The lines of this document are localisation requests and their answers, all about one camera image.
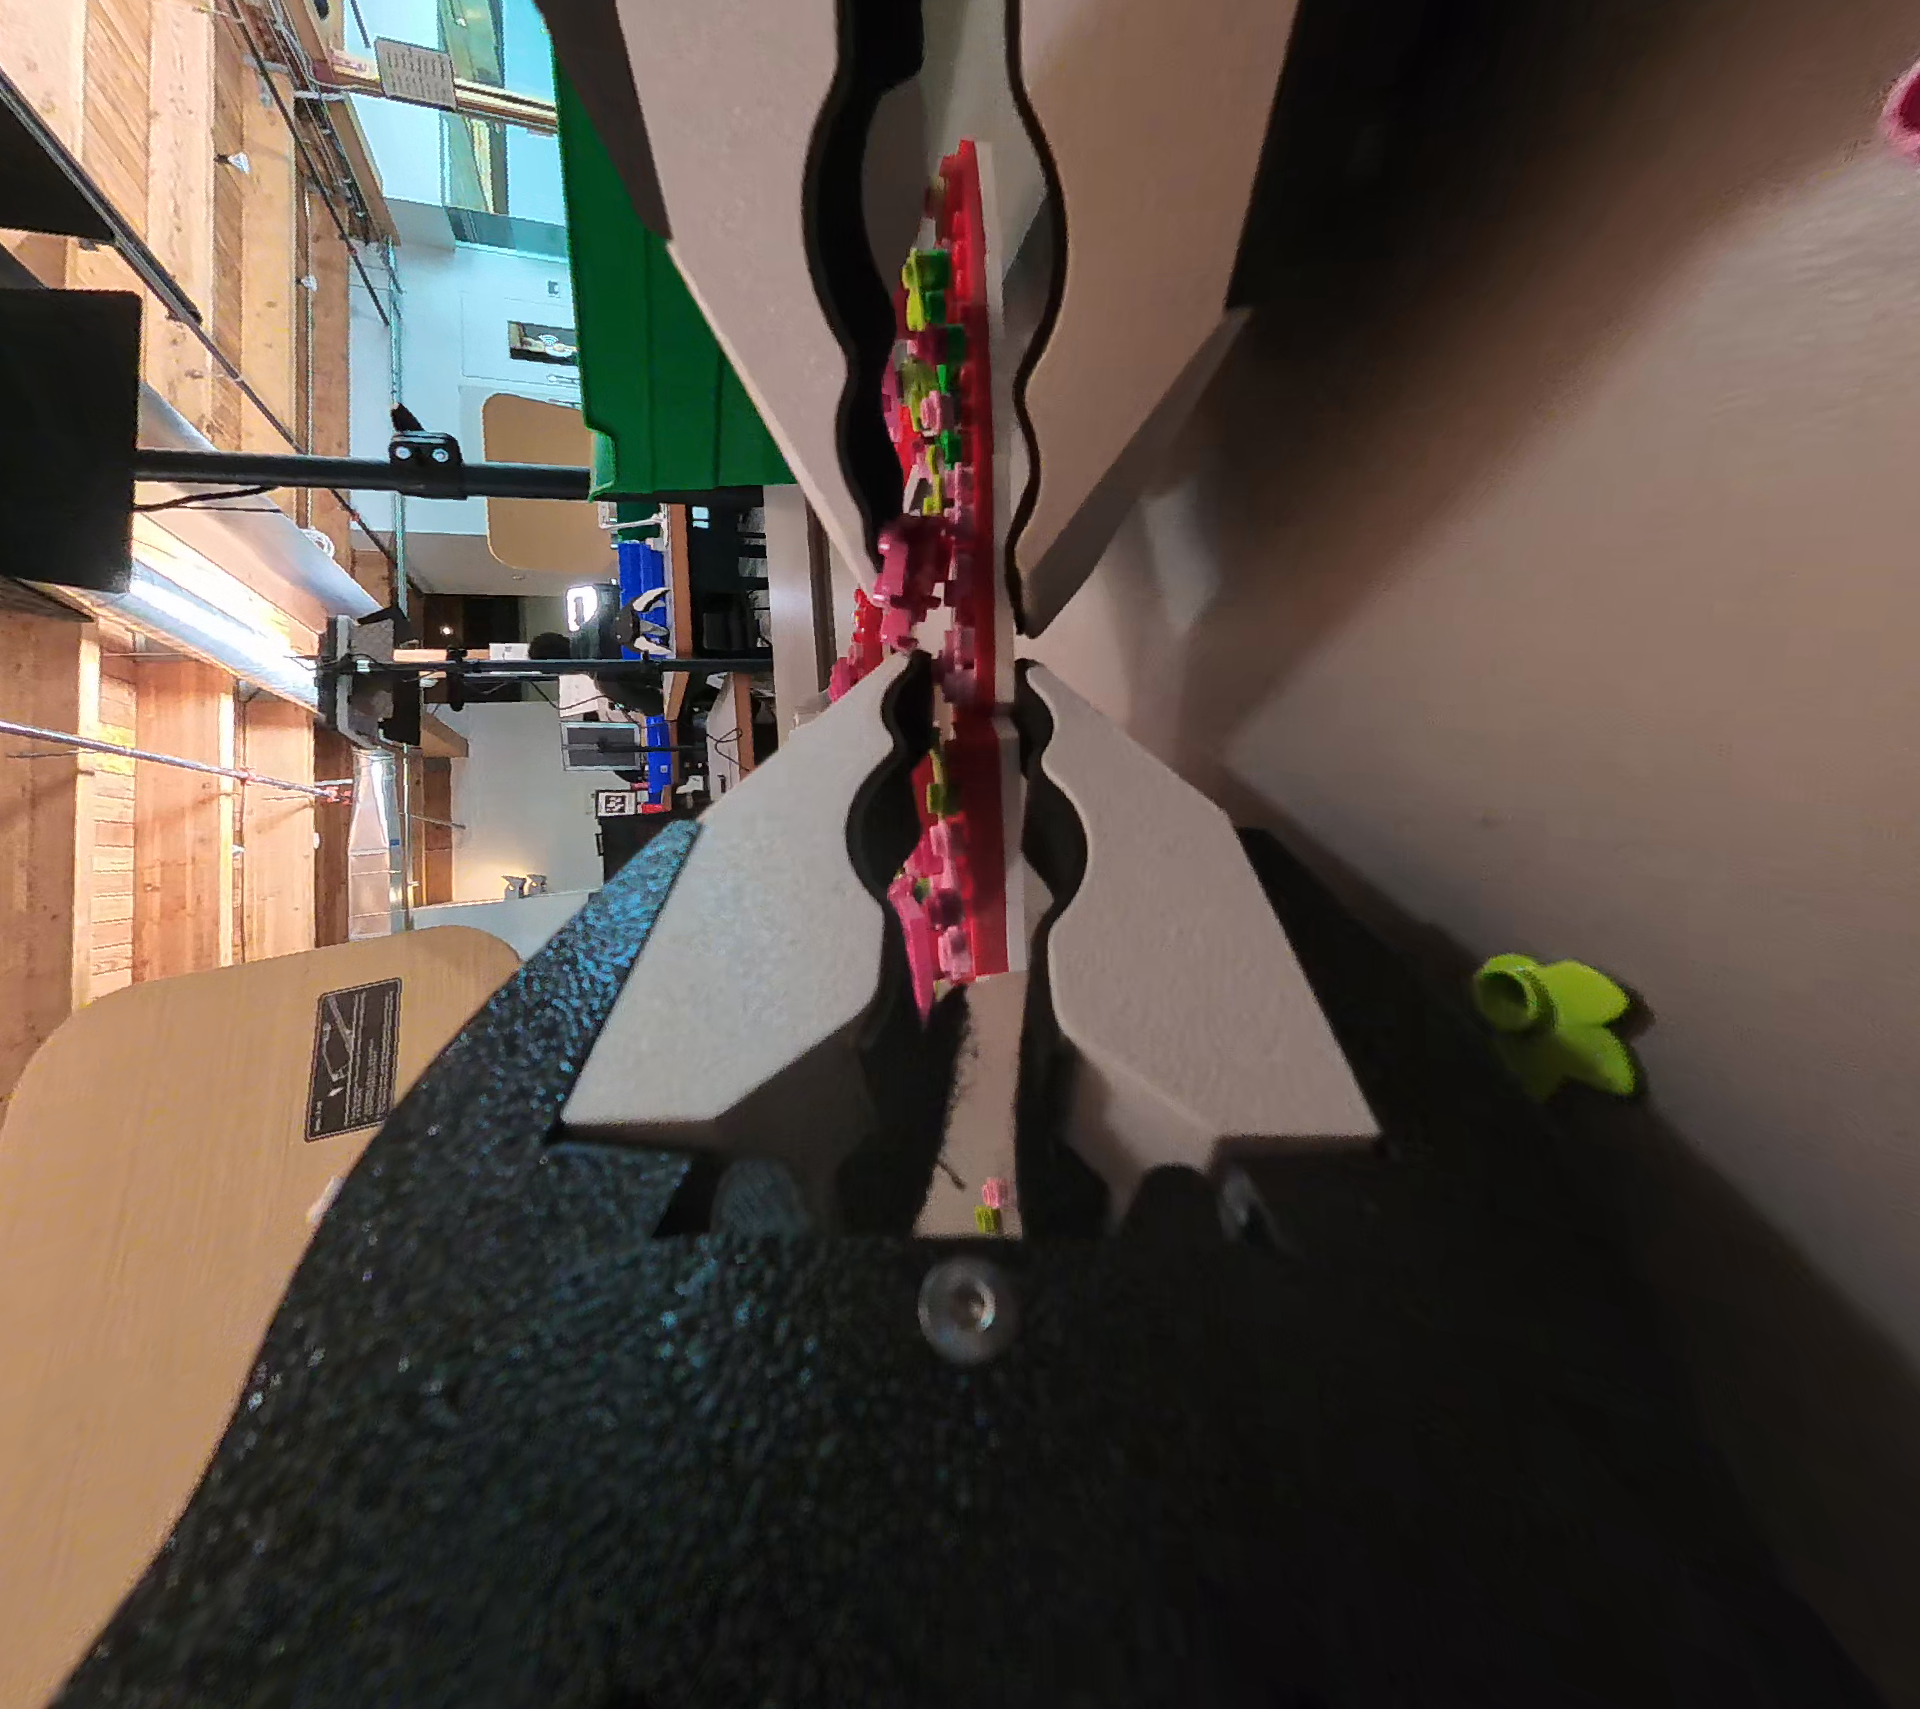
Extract shelf with blue bins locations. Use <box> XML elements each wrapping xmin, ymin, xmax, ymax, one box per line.
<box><xmin>596</xmin><ymin>500</ymin><xmax>786</xmax><ymax>815</ymax></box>

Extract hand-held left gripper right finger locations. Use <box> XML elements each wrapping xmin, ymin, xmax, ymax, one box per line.
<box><xmin>1016</xmin><ymin>658</ymin><xmax>1386</xmax><ymax>1187</ymax></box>

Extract black tripod stand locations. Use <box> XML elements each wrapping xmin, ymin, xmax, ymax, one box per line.
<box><xmin>313</xmin><ymin>607</ymin><xmax>776</xmax><ymax>751</ymax></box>

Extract light wooden chair black label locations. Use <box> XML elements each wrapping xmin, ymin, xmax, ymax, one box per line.
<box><xmin>0</xmin><ymin>924</ymin><xmax>528</xmax><ymax>1709</ymax></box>

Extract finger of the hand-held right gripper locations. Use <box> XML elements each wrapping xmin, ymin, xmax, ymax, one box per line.
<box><xmin>558</xmin><ymin>0</ymin><xmax>926</xmax><ymax>612</ymax></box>
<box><xmin>1008</xmin><ymin>0</ymin><xmax>1352</xmax><ymax>634</ymax></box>

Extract red lego strip with flowers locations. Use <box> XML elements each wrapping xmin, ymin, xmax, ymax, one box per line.
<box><xmin>885</xmin><ymin>140</ymin><xmax>1040</xmax><ymax>1025</ymax></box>

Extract silver ventilation duct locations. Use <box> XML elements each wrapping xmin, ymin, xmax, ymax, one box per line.
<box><xmin>82</xmin><ymin>380</ymin><xmax>387</xmax><ymax>709</ymax></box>

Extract green storage box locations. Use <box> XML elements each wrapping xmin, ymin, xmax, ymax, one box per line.
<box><xmin>553</xmin><ymin>67</ymin><xmax>799</xmax><ymax>505</ymax></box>

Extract lime green lego leaf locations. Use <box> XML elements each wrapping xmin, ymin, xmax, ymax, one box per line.
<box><xmin>1468</xmin><ymin>954</ymin><xmax>1643</xmax><ymax>1101</ymax></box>

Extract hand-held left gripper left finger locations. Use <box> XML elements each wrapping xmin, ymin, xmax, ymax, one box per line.
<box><xmin>558</xmin><ymin>653</ymin><xmax>932</xmax><ymax>1157</ymax></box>

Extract black box on stand pole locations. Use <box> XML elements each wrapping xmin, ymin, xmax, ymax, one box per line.
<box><xmin>0</xmin><ymin>289</ymin><xmax>596</xmax><ymax>594</ymax></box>

